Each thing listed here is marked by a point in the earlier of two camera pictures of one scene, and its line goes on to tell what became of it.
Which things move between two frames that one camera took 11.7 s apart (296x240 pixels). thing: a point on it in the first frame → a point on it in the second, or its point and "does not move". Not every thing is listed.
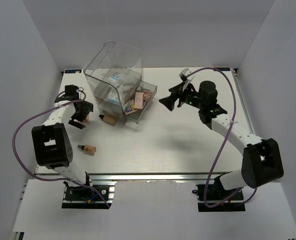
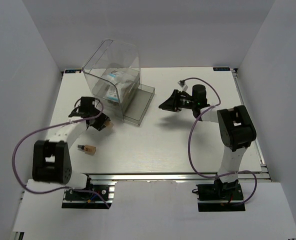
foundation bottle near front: (88, 149) does not move
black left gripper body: (81, 114) → (99, 121)
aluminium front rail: (148, 176) does not move
